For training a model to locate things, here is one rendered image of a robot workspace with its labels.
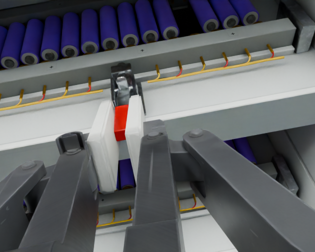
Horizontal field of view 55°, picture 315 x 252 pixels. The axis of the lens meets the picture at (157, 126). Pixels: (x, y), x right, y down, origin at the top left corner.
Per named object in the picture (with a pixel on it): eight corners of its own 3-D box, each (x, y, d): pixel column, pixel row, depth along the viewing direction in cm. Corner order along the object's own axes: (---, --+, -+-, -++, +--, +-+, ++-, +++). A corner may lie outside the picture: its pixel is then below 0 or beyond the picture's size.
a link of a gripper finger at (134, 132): (124, 132, 14) (140, 129, 14) (129, 95, 20) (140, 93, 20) (136, 189, 15) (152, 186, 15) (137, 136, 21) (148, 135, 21)
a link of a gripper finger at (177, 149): (142, 160, 12) (215, 147, 12) (142, 121, 17) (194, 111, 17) (149, 191, 13) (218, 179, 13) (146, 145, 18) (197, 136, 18)
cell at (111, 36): (117, 18, 35) (121, 51, 31) (101, 21, 35) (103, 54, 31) (113, 3, 34) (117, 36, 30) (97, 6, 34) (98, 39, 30)
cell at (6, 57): (29, 34, 35) (22, 69, 31) (14, 37, 35) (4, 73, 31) (22, 20, 34) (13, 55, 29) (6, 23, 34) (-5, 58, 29)
